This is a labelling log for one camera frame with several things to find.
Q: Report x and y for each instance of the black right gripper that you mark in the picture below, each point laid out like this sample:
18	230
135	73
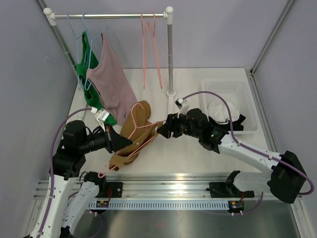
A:
165	130

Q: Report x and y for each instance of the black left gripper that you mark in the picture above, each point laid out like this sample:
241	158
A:
115	141

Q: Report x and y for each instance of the pink hanger of brown top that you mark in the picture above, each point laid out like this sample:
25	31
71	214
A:
128	138

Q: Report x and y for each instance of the brown tank top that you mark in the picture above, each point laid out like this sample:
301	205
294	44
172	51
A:
133	138

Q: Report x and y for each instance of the white tank top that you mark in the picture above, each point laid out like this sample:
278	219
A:
218	111

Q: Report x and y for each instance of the black tank top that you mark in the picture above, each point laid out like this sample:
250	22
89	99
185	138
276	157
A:
236	125

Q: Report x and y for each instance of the pink hanger of white top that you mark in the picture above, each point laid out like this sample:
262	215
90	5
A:
144	29

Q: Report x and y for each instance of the pink hanger of black top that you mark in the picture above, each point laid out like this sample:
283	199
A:
152	31

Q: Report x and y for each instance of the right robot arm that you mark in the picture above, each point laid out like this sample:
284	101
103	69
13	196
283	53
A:
282	174

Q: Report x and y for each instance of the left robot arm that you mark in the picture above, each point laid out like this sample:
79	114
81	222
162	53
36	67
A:
59	217

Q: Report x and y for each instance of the mauve tank top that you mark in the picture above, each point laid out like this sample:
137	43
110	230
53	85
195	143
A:
109	79

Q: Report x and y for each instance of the blue hanger far left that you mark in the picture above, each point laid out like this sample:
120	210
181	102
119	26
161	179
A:
81	55

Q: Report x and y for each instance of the white plastic basket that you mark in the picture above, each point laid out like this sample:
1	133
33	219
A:
237	93

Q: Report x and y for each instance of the silver white clothes rack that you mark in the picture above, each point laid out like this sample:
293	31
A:
168	15

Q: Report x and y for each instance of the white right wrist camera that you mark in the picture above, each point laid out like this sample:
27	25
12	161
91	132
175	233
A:
183	106

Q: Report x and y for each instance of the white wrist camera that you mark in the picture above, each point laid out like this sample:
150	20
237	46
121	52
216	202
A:
100	116
183	106

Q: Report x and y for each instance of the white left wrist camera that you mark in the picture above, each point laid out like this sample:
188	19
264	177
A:
100	116

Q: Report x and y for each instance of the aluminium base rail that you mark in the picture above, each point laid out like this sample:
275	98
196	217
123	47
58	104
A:
166	186

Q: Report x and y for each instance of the white slotted cable duct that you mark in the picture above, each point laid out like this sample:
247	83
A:
160	205

